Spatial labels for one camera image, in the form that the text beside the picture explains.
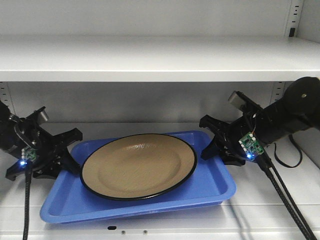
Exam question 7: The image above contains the black left braided cable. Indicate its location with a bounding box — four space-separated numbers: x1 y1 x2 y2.
22 162 33 240

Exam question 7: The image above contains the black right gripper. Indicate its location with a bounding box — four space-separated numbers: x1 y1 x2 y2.
199 113 256 166

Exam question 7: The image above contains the black right braided cable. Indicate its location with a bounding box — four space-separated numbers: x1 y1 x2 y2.
257 149 318 240

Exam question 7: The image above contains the green circuit board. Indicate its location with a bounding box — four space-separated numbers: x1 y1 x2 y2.
238 132 265 162
19 147 37 168

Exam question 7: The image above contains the green left circuit board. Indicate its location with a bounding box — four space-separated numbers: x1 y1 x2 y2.
19 147 37 168

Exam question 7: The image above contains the beige plate with black rim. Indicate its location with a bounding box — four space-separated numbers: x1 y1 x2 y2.
81 133 198 201

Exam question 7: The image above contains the white cabinet shelf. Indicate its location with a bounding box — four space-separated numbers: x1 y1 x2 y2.
0 35 320 82
0 122 320 240

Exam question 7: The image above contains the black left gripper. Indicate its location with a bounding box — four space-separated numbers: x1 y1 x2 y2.
4 117 83 181

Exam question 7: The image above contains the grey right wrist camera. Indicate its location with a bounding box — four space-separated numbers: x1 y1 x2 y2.
228 91 263 113

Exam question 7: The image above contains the black braided cable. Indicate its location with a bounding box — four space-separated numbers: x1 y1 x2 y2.
22 162 33 240
257 149 318 240

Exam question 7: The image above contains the green right circuit board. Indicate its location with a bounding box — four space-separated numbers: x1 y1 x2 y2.
238 132 265 162

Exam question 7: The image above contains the white lower cabinet shelf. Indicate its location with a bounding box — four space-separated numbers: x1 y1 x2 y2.
0 122 320 240

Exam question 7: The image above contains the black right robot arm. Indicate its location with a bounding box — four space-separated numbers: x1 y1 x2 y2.
199 76 320 166

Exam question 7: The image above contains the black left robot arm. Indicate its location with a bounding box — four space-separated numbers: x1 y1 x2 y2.
0 103 83 181

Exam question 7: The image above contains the blue plastic tray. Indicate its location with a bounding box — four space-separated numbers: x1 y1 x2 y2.
40 130 237 224

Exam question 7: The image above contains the white upper cabinet shelf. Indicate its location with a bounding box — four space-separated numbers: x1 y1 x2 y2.
0 35 320 82

